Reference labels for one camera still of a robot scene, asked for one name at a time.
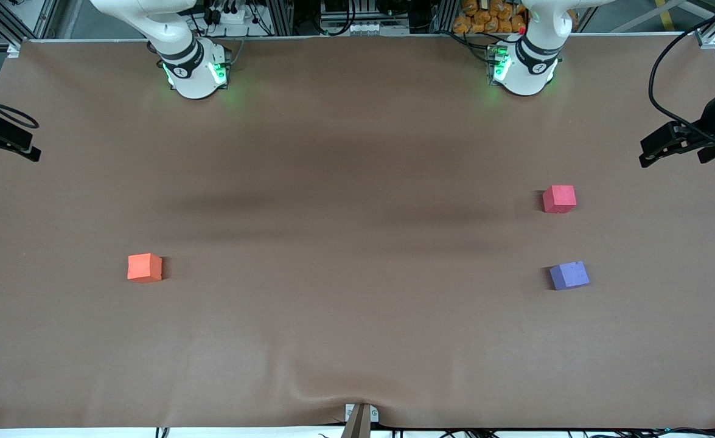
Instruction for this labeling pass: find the grey metal mount bracket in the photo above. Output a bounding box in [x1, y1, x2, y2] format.
[341, 403, 380, 438]

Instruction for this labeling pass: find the orange foam block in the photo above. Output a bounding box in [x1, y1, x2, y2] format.
[127, 253, 163, 283]

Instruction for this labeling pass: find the aluminium frame rail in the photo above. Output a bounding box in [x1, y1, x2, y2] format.
[0, 0, 60, 50]

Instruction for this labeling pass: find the brown table cover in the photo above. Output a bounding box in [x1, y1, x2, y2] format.
[0, 33, 715, 430]

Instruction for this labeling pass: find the red foam block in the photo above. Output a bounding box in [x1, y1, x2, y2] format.
[543, 185, 577, 214]

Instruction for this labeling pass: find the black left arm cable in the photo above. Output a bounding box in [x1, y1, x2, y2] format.
[648, 5, 715, 147]

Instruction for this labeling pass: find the purple foam block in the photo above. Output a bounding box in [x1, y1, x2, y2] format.
[549, 261, 591, 291]

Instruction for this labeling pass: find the bag of orange items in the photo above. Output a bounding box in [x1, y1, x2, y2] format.
[453, 0, 527, 35]

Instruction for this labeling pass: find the white power strip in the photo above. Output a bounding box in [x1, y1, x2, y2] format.
[207, 5, 249, 26]

